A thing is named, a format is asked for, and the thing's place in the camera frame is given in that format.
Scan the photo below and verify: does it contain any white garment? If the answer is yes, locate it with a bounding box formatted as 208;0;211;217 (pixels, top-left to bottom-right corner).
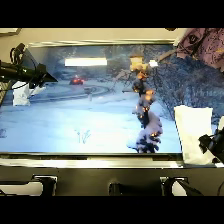
12;81;47;107

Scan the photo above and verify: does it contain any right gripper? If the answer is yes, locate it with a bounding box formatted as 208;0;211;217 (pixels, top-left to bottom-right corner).
198;133;218;155

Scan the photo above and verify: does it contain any white T-shirt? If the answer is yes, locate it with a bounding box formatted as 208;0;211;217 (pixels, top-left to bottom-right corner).
173;105;218;166

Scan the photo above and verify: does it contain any silver frame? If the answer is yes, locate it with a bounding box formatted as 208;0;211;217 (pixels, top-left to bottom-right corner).
0;39;224;197

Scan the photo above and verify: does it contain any purple patterned garment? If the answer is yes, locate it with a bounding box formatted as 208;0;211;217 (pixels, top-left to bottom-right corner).
175;28;224;73

